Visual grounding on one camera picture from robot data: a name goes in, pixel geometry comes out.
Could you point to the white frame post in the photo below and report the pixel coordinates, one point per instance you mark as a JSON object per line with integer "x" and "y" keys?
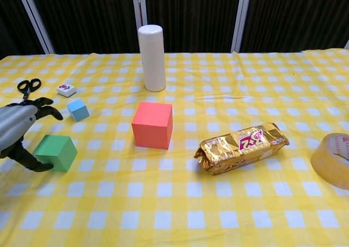
{"x": 35, "y": 18}
{"x": 241, "y": 18}
{"x": 139, "y": 4}
{"x": 346, "y": 45}

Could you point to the small blue cube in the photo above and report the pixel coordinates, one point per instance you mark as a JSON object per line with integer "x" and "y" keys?
{"x": 78, "y": 110}

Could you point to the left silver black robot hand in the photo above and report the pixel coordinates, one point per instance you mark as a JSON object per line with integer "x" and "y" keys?
{"x": 13, "y": 124}

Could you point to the clear tape roll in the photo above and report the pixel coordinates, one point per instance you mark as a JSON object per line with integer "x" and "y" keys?
{"x": 327, "y": 170}

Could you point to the red-orange block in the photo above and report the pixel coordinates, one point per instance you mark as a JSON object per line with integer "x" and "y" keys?
{"x": 151, "y": 127}

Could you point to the gold biscuit packet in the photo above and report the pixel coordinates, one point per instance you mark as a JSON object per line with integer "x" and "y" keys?
{"x": 240, "y": 149}

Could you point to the yellow white checked tablecloth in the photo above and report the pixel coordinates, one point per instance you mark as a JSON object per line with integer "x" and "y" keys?
{"x": 191, "y": 208}

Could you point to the white mahjong tile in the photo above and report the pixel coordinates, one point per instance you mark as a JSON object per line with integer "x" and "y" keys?
{"x": 66, "y": 90}

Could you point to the green cube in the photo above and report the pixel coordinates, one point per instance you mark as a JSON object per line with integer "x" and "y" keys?
{"x": 60, "y": 151}

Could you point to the white cylinder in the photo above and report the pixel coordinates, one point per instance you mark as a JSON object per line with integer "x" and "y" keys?
{"x": 154, "y": 59}

